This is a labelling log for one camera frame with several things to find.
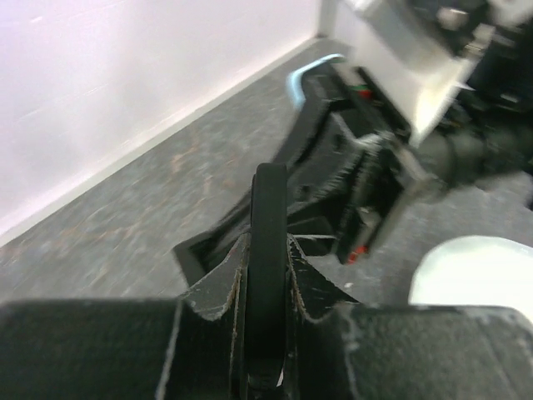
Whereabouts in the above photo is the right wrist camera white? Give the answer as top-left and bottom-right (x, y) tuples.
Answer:
(347, 1), (494, 146)

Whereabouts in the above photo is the blue case smartphone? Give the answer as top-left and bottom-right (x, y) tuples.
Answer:
(286, 53), (346, 110)

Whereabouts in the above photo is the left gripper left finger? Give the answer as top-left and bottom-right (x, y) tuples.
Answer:
(1, 237), (249, 399)

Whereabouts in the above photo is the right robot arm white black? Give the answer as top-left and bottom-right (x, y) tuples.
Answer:
(203, 1), (532, 263)

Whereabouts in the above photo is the white paper plate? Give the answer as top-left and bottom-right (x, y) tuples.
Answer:
(408, 236), (532, 318)

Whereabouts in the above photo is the black round-base clamp stand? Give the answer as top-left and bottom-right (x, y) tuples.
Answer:
(172, 203), (336, 286)

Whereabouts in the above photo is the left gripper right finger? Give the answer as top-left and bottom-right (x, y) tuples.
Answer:
(285, 238), (532, 399)

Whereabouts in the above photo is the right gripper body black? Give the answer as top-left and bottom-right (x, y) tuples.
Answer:
(332, 107), (459, 263)

